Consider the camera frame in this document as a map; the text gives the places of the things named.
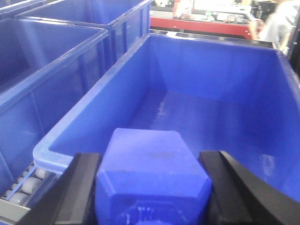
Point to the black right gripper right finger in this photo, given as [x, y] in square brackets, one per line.
[240, 198]

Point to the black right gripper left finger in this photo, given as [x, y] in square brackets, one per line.
[71, 200]

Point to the blue block part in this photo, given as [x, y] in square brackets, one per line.
[150, 177]

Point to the white roller track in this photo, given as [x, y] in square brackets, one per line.
[24, 193]

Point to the blue target bin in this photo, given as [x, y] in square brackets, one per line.
[242, 99]

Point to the blue neighbour bin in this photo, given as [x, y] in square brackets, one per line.
[45, 69]

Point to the red workbench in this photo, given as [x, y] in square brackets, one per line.
[164, 20]

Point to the person in white shirt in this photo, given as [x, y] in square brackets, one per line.
[279, 24]

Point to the blue rear bin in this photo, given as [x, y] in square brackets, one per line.
[125, 20]

